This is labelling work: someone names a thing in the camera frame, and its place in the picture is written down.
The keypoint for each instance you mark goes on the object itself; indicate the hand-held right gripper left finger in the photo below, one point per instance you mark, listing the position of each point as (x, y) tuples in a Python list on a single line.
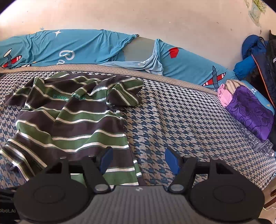
[(106, 160)]

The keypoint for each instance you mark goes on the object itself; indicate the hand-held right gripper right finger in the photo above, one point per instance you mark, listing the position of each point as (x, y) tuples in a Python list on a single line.
[(172, 160)]

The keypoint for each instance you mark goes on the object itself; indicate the green brown striped shirt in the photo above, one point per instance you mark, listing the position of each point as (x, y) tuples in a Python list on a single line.
[(75, 120)]

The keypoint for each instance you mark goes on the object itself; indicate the blue beige houndstooth mat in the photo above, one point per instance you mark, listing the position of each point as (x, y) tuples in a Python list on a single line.
[(183, 125)]

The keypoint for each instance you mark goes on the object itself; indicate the pink cloth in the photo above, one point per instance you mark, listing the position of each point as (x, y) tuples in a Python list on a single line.
[(224, 97)]

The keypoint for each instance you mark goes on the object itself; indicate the grey printed cloth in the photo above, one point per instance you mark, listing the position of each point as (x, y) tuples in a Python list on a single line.
[(256, 140)]

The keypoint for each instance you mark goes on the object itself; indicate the purple floral cloth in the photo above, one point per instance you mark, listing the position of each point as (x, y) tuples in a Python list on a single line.
[(252, 109)]

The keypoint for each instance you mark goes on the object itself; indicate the beige knit cloth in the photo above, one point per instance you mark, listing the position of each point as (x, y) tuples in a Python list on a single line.
[(234, 85)]

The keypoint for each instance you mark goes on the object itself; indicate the grey foam cushion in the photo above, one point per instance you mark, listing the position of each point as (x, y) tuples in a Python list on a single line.
[(140, 48)]

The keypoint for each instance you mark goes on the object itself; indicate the dark jacket with orange trim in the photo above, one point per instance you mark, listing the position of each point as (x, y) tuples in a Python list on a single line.
[(269, 69)]

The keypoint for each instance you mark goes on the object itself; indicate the blue jacket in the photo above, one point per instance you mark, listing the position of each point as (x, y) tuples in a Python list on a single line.
[(250, 49)]

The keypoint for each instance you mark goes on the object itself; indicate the torn wall sticker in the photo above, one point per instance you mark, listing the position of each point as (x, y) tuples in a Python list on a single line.
[(256, 8)]

